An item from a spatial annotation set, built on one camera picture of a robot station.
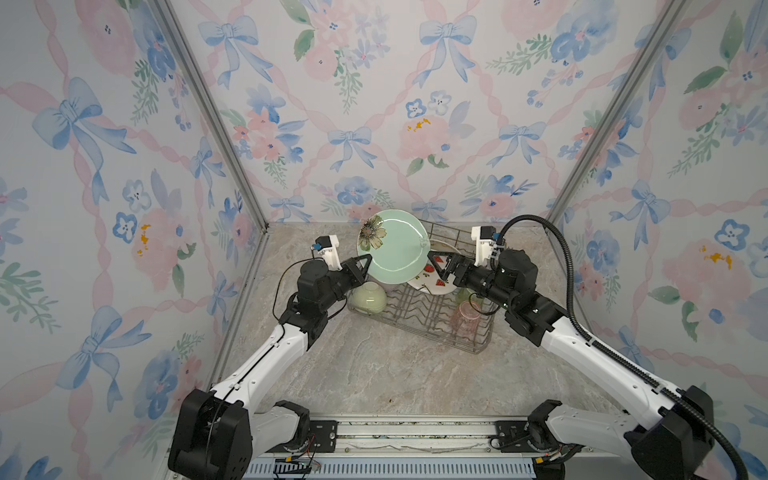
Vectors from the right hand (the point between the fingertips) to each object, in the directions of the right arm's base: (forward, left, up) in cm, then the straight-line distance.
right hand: (436, 255), depth 71 cm
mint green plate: (+7, +9, -4) cm, 12 cm away
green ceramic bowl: (+3, +18, -24) cm, 30 cm away
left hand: (+3, +15, -3) cm, 16 cm away
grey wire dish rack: (+1, -2, -31) cm, 31 cm away
